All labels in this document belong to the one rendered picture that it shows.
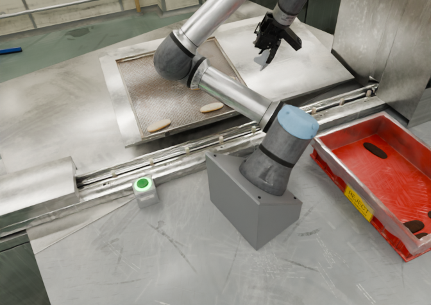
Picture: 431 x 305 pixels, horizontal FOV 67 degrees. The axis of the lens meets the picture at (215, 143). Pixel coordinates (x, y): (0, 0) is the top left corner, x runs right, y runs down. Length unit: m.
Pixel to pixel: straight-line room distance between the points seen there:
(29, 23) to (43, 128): 3.36
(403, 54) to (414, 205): 0.56
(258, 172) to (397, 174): 0.57
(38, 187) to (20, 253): 0.27
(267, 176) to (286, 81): 0.69
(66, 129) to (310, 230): 1.09
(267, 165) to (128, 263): 0.50
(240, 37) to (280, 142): 0.94
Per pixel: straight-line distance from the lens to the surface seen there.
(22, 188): 1.25
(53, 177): 1.23
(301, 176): 1.21
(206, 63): 1.10
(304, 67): 1.62
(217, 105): 1.36
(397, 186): 1.28
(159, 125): 1.31
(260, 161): 0.93
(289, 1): 1.09
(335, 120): 1.41
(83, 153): 1.42
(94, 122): 1.56
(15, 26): 4.94
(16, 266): 1.43
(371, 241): 1.12
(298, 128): 0.90
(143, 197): 1.11
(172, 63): 0.99
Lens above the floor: 1.73
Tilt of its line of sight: 43 degrees down
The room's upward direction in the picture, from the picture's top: 5 degrees counter-clockwise
